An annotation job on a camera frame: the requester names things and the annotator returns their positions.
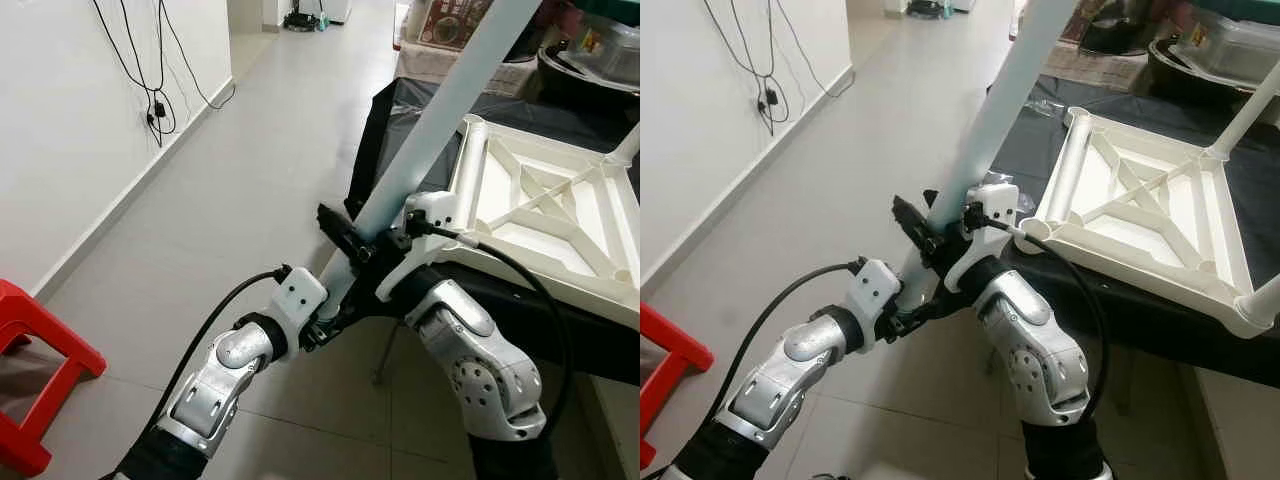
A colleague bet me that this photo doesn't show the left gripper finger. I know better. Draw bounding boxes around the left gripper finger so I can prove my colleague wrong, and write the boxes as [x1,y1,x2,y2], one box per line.
[340,292,389,327]
[905,290,953,329]

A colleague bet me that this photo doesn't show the white plastic table leg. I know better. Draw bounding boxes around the white plastic table leg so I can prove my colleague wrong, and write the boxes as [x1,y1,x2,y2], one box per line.
[895,0,1081,311]
[605,122,640,169]
[1208,72,1280,163]
[318,0,541,311]
[1235,272,1280,339]

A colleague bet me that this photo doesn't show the white upturned children table top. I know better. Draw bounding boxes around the white upturned children table top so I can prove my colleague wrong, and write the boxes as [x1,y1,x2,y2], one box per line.
[440,113,640,331]
[1018,105,1280,339]

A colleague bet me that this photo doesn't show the beige cloth covered bench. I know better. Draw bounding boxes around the beige cloth covered bench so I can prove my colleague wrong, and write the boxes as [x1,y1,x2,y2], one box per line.
[395,40,546,96]
[1040,40,1156,91]

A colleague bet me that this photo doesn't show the black tablecloth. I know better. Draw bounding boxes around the black tablecloth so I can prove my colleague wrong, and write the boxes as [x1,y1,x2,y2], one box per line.
[345,78,640,386]
[985,72,1280,389]

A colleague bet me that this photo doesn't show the red plastic stool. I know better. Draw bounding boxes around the red plastic stool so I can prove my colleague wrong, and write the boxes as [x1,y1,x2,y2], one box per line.
[640,300,716,471]
[0,278,108,479]

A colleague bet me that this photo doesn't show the orange lidded storage box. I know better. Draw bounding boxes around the orange lidded storage box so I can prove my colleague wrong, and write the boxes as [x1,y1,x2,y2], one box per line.
[415,0,491,49]

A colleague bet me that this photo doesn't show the black wok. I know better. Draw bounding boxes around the black wok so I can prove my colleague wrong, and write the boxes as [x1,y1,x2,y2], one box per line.
[538,45,640,111]
[1148,38,1271,101]

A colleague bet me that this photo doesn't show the black bag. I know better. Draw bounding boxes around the black bag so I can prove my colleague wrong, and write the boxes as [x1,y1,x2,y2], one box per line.
[1080,0,1181,56]
[505,0,581,61]

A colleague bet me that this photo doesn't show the clear plastic storage box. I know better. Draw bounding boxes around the clear plastic storage box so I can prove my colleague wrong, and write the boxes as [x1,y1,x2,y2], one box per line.
[1170,10,1280,86]
[575,15,640,86]

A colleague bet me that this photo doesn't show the green round lid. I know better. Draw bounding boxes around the green round lid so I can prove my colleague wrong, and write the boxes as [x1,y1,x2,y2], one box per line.
[585,0,640,26]
[1200,0,1280,16]

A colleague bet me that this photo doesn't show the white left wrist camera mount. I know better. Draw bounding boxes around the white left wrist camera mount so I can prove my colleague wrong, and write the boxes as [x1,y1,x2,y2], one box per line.
[845,258,904,351]
[268,265,329,346]

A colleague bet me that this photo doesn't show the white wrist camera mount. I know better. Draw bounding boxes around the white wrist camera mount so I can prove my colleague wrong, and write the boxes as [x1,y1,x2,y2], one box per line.
[375,190,463,301]
[945,182,1021,293]
[268,265,329,346]
[845,258,904,351]

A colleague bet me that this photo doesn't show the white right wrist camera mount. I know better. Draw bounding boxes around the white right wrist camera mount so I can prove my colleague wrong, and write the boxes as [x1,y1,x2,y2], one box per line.
[945,182,1021,293]
[375,190,463,301]

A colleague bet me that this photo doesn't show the black wall power cable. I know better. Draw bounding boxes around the black wall power cable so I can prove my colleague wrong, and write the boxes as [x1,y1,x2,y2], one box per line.
[700,0,856,136]
[90,0,236,146]

